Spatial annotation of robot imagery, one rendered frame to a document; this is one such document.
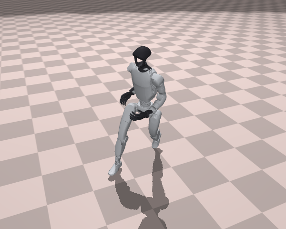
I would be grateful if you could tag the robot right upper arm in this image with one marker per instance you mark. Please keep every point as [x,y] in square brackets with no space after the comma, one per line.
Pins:
[131,65]

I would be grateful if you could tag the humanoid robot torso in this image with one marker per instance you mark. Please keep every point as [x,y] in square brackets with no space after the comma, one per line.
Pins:
[143,87]

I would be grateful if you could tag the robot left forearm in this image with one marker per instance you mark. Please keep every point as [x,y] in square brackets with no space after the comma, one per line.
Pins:
[156,105]

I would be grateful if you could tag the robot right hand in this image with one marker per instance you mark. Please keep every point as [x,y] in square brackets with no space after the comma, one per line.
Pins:
[126,96]

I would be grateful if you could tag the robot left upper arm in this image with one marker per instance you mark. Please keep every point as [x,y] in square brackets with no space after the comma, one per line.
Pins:
[158,81]

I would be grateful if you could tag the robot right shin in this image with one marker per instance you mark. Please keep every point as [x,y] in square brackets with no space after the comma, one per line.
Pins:
[119,149]

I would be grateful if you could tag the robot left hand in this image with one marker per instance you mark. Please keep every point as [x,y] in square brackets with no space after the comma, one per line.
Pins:
[140,116]

